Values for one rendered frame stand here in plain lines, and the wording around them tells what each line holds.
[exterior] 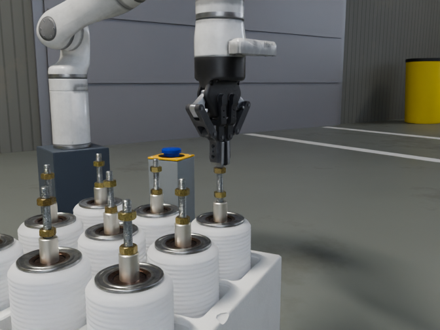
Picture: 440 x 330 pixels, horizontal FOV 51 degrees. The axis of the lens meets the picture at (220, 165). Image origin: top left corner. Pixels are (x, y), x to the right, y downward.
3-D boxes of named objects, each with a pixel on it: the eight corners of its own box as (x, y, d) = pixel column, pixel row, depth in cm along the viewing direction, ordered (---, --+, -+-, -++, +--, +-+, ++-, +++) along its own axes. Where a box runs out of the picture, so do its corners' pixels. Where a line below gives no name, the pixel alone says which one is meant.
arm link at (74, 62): (63, 15, 117) (67, 83, 120) (35, 10, 108) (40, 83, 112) (92, 12, 113) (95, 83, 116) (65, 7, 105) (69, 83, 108)
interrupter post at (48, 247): (63, 263, 55) (61, 238, 55) (42, 268, 54) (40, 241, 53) (57, 257, 57) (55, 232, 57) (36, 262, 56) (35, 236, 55)
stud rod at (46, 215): (42, 248, 55) (38, 187, 54) (49, 245, 56) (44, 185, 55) (48, 249, 55) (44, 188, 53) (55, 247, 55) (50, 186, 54)
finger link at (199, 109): (187, 101, 65) (206, 129, 69) (181, 110, 64) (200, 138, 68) (201, 102, 63) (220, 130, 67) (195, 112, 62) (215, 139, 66)
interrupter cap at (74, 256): (91, 265, 55) (91, 260, 55) (24, 281, 50) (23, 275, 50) (71, 247, 61) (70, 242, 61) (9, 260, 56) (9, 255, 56)
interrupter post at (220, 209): (230, 221, 72) (230, 201, 71) (221, 225, 70) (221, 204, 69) (219, 219, 73) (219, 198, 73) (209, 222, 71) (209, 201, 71)
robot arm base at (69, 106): (48, 146, 118) (43, 78, 114) (83, 143, 123) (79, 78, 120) (59, 150, 110) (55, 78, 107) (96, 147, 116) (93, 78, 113)
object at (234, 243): (261, 324, 76) (262, 219, 72) (226, 350, 68) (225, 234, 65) (216, 306, 81) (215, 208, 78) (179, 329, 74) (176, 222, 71)
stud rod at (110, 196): (107, 223, 65) (104, 171, 64) (109, 221, 66) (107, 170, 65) (113, 224, 65) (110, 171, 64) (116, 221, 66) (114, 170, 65)
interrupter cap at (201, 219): (253, 220, 72) (253, 216, 72) (224, 233, 66) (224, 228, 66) (216, 212, 77) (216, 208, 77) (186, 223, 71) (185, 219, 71)
